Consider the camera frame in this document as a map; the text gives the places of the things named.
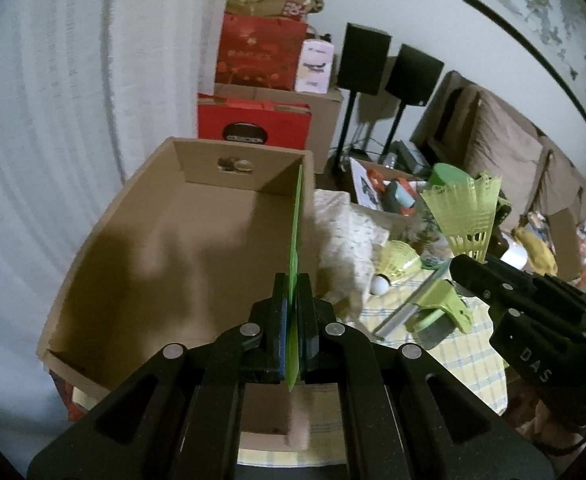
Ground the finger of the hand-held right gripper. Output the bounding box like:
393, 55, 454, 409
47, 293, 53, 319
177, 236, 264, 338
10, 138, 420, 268
448, 255, 586, 332
485, 254, 586, 322

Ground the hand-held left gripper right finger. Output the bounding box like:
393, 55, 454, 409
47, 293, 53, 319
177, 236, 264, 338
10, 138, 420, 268
295, 272, 556, 480

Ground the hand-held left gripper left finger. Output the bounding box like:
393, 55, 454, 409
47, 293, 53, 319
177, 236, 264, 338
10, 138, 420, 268
26, 272, 294, 480

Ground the green plastic clip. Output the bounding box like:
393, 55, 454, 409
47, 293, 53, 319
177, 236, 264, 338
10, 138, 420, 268
405, 279, 474, 350

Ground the yellow-green plastic shuttlecock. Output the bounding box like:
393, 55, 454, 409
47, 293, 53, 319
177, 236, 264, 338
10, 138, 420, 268
419, 172, 504, 263

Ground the yellow shuttlecock white cork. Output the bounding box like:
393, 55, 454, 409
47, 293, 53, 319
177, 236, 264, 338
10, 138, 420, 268
372, 240, 423, 296

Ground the white floral cloth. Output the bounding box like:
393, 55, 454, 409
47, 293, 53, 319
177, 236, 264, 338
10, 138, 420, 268
313, 190, 399, 321

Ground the green lidded jar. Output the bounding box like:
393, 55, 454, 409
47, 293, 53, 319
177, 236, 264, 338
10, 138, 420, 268
430, 162, 474, 206

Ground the yellow pouch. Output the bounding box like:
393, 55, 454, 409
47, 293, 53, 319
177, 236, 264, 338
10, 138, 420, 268
512, 226, 558, 277

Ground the white dome appliance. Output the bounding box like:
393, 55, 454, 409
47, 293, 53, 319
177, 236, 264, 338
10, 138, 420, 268
500, 242, 528, 271

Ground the small brown cushion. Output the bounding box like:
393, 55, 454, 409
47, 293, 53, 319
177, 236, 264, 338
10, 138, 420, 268
540, 150, 586, 221

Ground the orange teal toy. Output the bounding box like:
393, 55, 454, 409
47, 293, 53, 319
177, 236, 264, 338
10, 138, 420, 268
380, 180, 419, 217

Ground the small cardboard box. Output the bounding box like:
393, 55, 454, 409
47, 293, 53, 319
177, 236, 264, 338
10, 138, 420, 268
348, 157, 439, 226

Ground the large brown cushion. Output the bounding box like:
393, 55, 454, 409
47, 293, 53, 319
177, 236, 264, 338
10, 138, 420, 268
468, 85, 548, 211

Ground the black audio device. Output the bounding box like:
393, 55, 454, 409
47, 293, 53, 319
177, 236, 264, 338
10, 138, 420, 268
393, 140, 429, 171

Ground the white printed paper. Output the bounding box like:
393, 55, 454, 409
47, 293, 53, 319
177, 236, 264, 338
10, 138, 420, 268
350, 159, 390, 209

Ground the brown sofa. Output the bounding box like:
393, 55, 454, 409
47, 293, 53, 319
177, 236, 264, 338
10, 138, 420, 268
410, 71, 586, 286

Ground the black speaker stand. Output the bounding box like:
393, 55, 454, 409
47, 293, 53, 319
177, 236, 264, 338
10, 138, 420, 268
385, 105, 406, 156
330, 92, 359, 173

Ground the large brown cardboard box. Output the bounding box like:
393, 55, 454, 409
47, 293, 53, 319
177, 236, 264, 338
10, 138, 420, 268
213, 82, 345, 188

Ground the black speaker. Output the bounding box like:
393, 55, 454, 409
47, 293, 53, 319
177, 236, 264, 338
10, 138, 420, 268
336, 22, 393, 96
384, 44, 445, 108

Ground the red collection box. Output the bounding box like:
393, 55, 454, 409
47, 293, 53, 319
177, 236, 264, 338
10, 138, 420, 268
196, 92, 313, 150

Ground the red plastic item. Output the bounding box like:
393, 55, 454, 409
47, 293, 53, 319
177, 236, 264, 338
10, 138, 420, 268
48, 370, 89, 422

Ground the white pink carton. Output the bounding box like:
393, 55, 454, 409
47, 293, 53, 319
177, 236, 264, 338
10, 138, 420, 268
295, 39, 335, 93

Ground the red patterned gift bag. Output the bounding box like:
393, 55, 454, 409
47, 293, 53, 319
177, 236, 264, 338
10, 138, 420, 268
216, 12, 309, 92

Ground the white curtain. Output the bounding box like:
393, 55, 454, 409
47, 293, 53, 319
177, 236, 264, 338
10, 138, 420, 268
0, 0, 214, 461

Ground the gold paper bag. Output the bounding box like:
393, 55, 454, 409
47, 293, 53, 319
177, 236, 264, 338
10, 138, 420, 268
225, 0, 326, 23

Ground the framed wall painting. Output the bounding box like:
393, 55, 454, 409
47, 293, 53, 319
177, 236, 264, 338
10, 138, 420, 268
463, 0, 586, 136

